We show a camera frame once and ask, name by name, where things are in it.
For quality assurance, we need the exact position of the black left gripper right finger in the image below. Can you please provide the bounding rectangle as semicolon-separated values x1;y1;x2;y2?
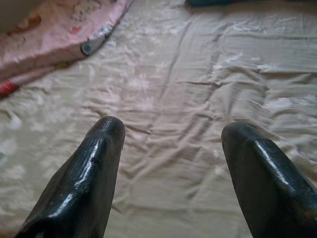
220;120;317;238

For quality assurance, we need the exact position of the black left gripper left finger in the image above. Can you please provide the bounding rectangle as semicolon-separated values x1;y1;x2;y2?
14;116;126;238

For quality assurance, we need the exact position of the pink cartoon print blanket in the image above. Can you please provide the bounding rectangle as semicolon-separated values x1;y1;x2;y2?
0;0;136;98

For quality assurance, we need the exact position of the blue star shield pillow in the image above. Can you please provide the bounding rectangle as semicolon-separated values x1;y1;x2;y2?
185;0;233;7

